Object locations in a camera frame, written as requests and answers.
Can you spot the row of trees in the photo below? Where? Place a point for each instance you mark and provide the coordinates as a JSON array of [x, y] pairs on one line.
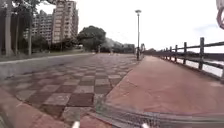
[[8, 26]]

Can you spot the tall apartment buildings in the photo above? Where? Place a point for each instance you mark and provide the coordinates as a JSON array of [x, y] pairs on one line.
[[63, 20]]

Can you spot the red and grey chequered pavement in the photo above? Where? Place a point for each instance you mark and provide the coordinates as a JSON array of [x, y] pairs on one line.
[[80, 80]]

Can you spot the metal drain grate strip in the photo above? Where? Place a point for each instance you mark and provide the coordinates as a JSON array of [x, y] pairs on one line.
[[133, 117]]

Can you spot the large round dark tree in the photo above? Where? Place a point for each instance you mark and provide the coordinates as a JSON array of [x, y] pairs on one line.
[[91, 36]]

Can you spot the dark wooden post fence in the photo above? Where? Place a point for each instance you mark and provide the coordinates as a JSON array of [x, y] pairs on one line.
[[201, 53]]

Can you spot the robot's own part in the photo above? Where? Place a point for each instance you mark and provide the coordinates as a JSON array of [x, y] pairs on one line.
[[145, 126], [76, 125]]

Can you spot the grey river water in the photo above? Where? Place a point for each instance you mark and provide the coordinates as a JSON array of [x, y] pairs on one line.
[[213, 68]]

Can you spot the red stone-pattern path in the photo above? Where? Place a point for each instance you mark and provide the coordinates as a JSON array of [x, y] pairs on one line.
[[160, 86]]

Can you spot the street lamp post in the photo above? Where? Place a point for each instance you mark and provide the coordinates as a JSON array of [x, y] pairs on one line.
[[138, 36]]

